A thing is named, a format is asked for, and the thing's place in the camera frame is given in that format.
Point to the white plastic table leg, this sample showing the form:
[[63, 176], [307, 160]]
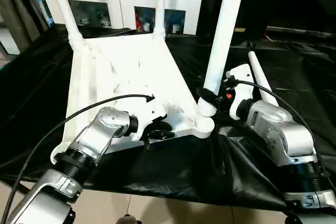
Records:
[[161, 6], [68, 11], [223, 37], [261, 77]]

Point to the white plastic table top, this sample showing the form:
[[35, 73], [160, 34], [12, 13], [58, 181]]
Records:
[[118, 72]]

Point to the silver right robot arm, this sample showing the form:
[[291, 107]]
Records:
[[283, 134]]

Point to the black mat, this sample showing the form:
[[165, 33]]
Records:
[[170, 176]]

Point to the small tan block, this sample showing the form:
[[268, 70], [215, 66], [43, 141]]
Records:
[[239, 30]]

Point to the brown round object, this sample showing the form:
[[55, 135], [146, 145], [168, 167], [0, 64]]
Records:
[[129, 220]]

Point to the grey curtain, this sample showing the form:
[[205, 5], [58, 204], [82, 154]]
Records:
[[18, 11]]

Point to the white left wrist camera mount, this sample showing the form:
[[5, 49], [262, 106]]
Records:
[[149, 108]]

